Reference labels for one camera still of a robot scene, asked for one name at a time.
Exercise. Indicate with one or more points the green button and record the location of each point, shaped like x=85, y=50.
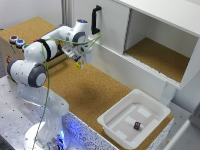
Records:
x=24, y=47

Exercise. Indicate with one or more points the white plastic box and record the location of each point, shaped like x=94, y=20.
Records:
x=115, y=121

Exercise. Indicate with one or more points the purple block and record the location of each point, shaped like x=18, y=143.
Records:
x=137, y=125

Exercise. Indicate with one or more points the red button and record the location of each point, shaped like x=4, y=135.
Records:
x=13, y=39

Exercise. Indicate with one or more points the white sliding door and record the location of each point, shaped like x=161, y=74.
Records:
x=113, y=23

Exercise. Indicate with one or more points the white cabinet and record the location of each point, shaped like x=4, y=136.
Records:
x=150, y=76

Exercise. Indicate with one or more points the yellow block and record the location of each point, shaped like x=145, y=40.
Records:
x=79, y=65

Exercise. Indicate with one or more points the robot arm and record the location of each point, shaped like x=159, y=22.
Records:
x=31, y=56

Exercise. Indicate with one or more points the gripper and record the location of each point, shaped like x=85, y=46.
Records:
x=79, y=51

